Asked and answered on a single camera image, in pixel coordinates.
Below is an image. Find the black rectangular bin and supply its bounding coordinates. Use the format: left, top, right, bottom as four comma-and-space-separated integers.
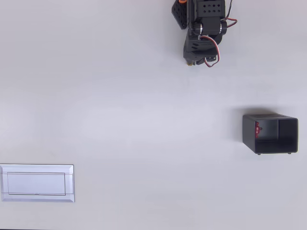
242, 114, 299, 155

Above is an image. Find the black robot base with orange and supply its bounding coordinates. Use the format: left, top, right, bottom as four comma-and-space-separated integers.
171, 0, 190, 30

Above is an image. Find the red white gripper servo cable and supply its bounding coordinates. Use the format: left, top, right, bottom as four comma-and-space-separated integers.
198, 35, 221, 68

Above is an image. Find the red white arm servo cable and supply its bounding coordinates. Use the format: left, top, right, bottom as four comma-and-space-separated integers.
221, 0, 238, 28

